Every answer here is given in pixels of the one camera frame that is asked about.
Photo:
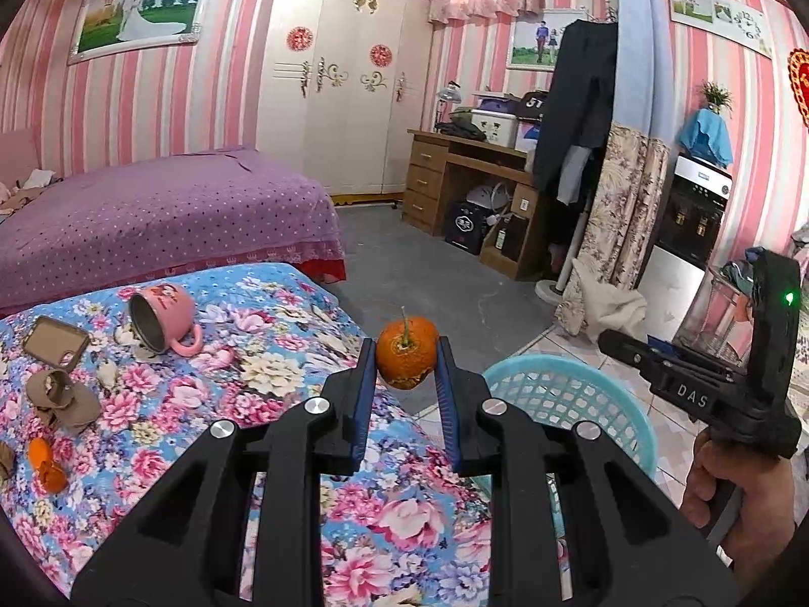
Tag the wooden desk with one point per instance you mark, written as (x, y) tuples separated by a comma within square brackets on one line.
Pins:
[(430, 177)]

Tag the bed with purple spotted cover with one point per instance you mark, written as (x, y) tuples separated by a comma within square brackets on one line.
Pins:
[(158, 215)]

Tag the cardboard box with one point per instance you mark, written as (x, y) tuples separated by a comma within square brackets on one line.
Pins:
[(505, 243)]

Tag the small white fan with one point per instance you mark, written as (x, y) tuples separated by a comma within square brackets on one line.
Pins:
[(490, 197)]

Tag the white folded clothes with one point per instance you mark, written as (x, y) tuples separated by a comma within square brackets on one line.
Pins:
[(43, 178)]

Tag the water dispenser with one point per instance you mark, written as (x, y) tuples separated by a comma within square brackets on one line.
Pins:
[(689, 221)]

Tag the brown paper scrap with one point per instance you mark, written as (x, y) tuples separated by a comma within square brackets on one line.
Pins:
[(6, 461)]

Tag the teal plastic basket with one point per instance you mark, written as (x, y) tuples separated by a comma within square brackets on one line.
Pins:
[(569, 392)]

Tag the red paper decoration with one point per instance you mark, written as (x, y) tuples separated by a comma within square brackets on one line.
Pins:
[(380, 55), (300, 38)]

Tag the black box with white print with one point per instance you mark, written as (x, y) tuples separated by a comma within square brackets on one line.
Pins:
[(466, 227)]

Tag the black cap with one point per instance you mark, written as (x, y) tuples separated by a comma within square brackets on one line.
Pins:
[(532, 106)]

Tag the long wall photo banner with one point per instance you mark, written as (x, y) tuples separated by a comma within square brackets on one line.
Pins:
[(720, 16)]

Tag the small couple photo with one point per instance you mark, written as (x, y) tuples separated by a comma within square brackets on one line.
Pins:
[(537, 41)]

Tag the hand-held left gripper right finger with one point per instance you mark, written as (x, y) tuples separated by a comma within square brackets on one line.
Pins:
[(447, 398)]

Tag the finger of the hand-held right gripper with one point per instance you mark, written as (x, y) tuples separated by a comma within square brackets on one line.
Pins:
[(638, 351), (663, 344)]

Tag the clear plastic jug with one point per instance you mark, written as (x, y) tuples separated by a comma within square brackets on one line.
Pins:
[(714, 316)]

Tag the floral blue pink cloth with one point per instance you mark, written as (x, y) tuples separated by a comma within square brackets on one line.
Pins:
[(189, 417)]

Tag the orange tangerine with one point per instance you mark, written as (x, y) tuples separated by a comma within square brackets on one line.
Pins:
[(407, 348)]

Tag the tan phone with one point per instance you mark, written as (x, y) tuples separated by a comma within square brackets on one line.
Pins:
[(57, 341)]

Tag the white cloth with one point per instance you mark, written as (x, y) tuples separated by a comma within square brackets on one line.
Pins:
[(607, 300)]

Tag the framed wedding photo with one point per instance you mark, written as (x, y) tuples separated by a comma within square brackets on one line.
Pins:
[(142, 16)]

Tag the pink covered headboard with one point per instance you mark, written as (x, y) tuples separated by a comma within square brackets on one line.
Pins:
[(19, 155)]

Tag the white storage box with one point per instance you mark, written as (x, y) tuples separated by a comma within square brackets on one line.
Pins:
[(499, 129)]

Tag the red heart decoration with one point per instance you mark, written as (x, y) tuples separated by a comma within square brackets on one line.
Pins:
[(801, 85)]

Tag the dark hanging coat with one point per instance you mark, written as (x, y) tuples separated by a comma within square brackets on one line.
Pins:
[(578, 107)]

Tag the pink mug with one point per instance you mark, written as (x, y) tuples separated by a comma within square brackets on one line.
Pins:
[(174, 310)]

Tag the floral beige curtain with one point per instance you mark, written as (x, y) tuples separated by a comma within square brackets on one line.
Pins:
[(626, 202)]

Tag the purple bag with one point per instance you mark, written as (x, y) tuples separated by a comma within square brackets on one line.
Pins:
[(499, 101)]

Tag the dark clothes pile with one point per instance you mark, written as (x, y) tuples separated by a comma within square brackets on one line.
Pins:
[(464, 126)]

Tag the potted plant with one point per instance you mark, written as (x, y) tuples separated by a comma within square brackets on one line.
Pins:
[(715, 98)]

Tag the desk lamp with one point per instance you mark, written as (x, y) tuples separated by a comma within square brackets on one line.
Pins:
[(447, 101)]

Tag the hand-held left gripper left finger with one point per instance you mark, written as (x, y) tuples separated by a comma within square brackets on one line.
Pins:
[(363, 392)]

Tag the person's right hand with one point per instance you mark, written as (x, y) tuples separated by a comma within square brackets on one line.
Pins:
[(765, 506)]

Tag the white wardrobe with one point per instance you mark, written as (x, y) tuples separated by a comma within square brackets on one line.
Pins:
[(341, 126)]

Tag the white standing fan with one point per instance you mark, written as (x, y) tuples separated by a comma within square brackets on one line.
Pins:
[(551, 291)]

